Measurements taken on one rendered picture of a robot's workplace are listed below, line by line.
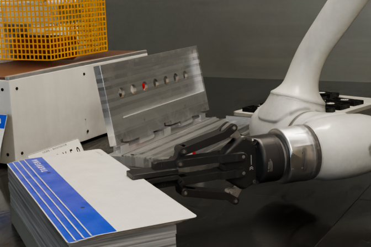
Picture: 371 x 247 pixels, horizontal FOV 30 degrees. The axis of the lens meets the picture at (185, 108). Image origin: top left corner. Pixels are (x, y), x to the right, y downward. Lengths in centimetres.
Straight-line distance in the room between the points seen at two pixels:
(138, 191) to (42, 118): 67
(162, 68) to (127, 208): 86
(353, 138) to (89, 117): 78
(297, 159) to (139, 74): 63
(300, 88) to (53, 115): 61
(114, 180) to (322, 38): 46
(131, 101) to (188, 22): 260
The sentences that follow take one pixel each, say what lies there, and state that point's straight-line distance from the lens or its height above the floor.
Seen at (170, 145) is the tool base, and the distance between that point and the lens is 154.
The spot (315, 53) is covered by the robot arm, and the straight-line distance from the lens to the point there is 124.
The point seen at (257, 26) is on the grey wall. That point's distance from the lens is 394.
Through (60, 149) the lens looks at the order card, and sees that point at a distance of 143.
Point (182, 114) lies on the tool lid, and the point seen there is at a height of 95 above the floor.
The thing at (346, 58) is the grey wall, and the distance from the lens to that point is 379.
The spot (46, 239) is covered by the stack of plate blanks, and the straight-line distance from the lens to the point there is 90.
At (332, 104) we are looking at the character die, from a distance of 201.
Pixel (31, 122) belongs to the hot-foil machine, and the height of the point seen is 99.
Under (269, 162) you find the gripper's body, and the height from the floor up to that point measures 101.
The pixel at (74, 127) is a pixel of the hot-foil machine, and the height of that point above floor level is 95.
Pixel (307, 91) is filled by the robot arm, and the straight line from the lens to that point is 124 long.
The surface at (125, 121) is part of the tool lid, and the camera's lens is 151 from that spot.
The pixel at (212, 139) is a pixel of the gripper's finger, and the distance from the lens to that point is 102.
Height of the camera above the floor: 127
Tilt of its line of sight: 10 degrees down
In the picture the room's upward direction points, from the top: 2 degrees counter-clockwise
